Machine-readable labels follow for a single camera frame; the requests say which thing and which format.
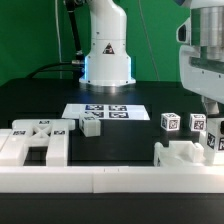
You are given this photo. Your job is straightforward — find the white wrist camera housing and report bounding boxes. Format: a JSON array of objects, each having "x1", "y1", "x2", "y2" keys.
[{"x1": 176, "y1": 19, "x2": 191, "y2": 45}]

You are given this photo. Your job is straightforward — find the white chair seat part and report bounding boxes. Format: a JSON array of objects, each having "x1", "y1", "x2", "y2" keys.
[{"x1": 153, "y1": 141, "x2": 205, "y2": 167}]

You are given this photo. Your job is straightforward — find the white chair back part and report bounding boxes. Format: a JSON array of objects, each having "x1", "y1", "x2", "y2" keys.
[{"x1": 0, "y1": 119, "x2": 75, "y2": 167}]

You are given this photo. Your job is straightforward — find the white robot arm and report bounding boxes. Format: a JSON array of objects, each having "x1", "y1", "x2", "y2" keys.
[{"x1": 79, "y1": 0, "x2": 224, "y2": 115}]

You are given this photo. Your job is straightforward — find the white sheet with fiducial tags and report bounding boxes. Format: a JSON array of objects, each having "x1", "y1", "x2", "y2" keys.
[{"x1": 62, "y1": 104, "x2": 150, "y2": 120}]

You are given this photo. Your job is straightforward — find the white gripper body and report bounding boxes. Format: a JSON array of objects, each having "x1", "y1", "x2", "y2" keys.
[{"x1": 179, "y1": 45, "x2": 224, "y2": 104}]

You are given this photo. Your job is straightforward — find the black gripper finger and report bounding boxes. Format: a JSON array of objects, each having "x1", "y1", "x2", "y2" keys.
[{"x1": 202, "y1": 96, "x2": 219, "y2": 116}]

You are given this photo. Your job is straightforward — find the black cable bundle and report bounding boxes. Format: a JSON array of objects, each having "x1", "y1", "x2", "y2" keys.
[{"x1": 24, "y1": 0, "x2": 88, "y2": 80}]

